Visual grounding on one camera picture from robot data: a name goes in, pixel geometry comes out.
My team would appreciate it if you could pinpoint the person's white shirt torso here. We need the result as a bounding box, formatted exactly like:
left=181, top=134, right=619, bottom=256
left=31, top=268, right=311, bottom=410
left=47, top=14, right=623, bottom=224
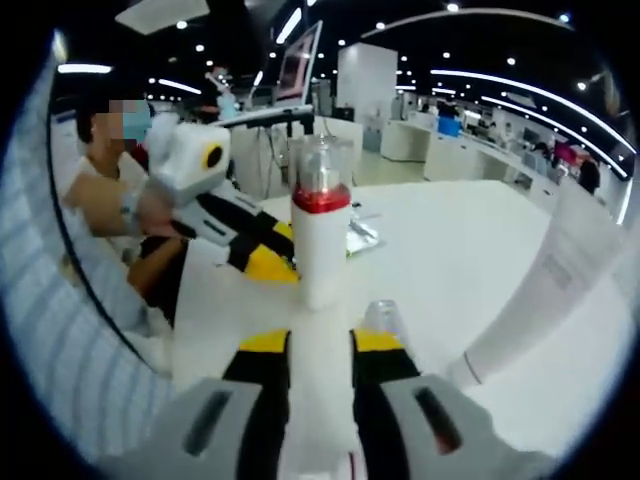
left=62, top=99, right=190, bottom=329

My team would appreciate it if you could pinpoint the open laptop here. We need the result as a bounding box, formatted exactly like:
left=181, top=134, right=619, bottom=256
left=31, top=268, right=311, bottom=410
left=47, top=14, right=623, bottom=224
left=218, top=19, right=325, bottom=127

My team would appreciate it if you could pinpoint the black laptop stand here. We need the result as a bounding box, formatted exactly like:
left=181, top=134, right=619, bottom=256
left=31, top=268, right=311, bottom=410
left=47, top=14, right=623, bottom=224
left=279, top=110, right=315, bottom=141

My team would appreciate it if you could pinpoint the green snack packet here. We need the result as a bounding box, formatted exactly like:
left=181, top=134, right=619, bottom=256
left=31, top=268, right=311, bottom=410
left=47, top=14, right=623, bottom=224
left=343, top=202, right=387, bottom=259

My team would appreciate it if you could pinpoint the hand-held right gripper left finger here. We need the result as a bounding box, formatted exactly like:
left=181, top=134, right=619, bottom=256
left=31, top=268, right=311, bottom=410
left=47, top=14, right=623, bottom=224
left=97, top=328, right=292, bottom=480

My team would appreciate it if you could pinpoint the person's left hand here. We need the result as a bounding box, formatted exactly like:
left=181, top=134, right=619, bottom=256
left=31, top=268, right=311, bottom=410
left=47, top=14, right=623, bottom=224
left=137, top=188, right=187, bottom=239

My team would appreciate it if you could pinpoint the white skincare tube red line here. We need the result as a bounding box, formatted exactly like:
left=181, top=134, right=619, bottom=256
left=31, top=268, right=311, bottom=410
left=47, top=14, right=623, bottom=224
left=447, top=182, right=624, bottom=389

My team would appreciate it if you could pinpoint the white skincare bottle red square label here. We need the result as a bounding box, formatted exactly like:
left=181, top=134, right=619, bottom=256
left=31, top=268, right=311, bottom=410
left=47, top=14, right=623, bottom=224
left=362, top=298, right=409, bottom=351
left=288, top=304, right=362, bottom=480

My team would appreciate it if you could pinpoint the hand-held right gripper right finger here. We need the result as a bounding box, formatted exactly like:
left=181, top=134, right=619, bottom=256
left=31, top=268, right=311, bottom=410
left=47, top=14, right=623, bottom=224
left=349, top=327, right=556, bottom=480

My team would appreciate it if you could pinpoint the pale wrist bracelet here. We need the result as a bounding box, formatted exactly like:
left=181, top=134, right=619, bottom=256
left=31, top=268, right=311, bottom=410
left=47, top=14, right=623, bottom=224
left=119, top=189, right=145, bottom=235

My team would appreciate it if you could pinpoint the ceiling air vent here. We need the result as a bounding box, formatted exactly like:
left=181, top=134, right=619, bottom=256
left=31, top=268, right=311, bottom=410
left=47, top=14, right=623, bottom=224
left=114, top=0, right=211, bottom=35

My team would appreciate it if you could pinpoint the long white counter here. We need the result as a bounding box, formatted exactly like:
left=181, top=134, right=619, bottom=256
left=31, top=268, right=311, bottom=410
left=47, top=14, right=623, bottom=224
left=380, top=118, right=564, bottom=199

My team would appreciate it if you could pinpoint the blue white checked partition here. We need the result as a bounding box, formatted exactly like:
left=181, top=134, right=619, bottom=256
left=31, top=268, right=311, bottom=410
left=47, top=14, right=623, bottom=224
left=0, top=49, right=174, bottom=466

